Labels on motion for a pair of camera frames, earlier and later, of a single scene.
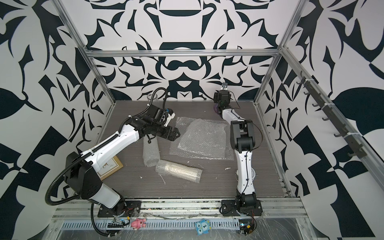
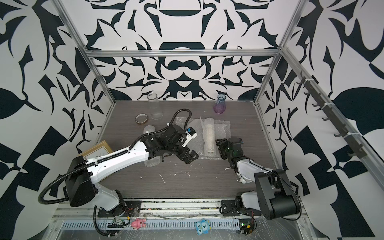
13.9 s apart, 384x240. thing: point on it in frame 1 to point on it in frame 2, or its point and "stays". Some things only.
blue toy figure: x=203 y=226 stays
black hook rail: x=352 y=140 stays
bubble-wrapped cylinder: x=178 y=171 to x=208 y=136
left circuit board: x=116 y=223 stays
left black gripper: x=173 y=136 to x=190 y=158
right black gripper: x=216 y=96 to x=224 y=142
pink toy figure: x=138 y=223 stays
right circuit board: x=246 y=226 stays
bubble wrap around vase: x=202 y=138 stays
